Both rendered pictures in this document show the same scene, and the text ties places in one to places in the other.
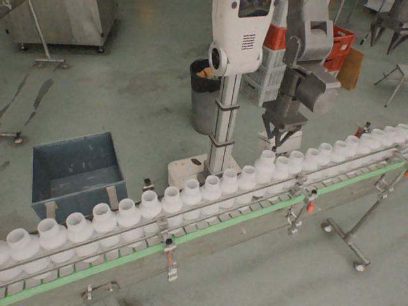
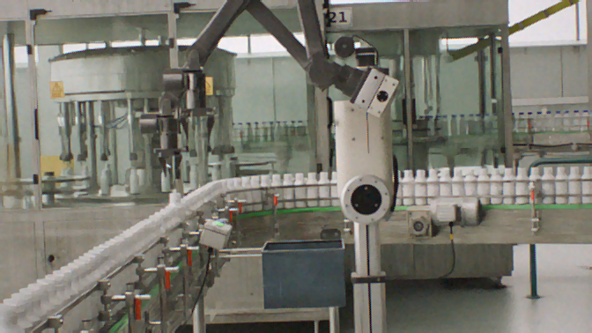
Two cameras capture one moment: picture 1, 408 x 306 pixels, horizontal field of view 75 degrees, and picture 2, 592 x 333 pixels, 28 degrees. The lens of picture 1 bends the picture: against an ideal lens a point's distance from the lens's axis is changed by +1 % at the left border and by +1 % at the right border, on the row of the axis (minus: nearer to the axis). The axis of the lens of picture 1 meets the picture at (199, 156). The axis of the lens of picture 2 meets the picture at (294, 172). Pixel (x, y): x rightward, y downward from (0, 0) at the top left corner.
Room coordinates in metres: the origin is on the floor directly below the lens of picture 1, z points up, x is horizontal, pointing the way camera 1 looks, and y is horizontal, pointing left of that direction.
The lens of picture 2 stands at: (2.84, -3.55, 1.47)
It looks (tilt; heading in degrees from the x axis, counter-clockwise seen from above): 3 degrees down; 118
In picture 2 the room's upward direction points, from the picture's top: 2 degrees counter-clockwise
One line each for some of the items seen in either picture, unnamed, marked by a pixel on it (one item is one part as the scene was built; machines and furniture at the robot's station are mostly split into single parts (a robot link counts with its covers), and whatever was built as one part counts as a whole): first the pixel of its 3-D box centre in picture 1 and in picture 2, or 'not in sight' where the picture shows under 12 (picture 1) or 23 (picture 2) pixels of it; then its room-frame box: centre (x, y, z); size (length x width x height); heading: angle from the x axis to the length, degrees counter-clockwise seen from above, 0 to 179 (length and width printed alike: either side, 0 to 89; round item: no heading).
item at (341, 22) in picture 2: not in sight; (404, 144); (-1.12, 5.75, 1.15); 1.63 x 1.62 x 2.30; 116
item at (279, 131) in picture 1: (279, 129); (169, 164); (0.54, -0.20, 1.31); 0.07 x 0.07 x 0.09; 26
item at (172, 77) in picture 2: not in sight; (182, 71); (0.86, -0.57, 1.60); 0.12 x 0.09 x 0.12; 27
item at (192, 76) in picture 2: not in sight; (194, 81); (0.89, -0.55, 1.57); 0.07 x 0.06 x 0.07; 27
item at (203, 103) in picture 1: (211, 99); not in sight; (2.26, -0.07, 0.32); 0.45 x 0.45 x 0.64
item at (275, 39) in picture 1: (285, 29); not in sight; (3.02, -0.79, 0.78); 0.61 x 0.41 x 0.22; 123
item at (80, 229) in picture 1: (83, 237); not in sight; (0.32, 0.27, 1.08); 0.06 x 0.06 x 0.17
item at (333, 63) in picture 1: (315, 58); not in sight; (3.42, -1.37, 0.33); 0.61 x 0.41 x 0.22; 119
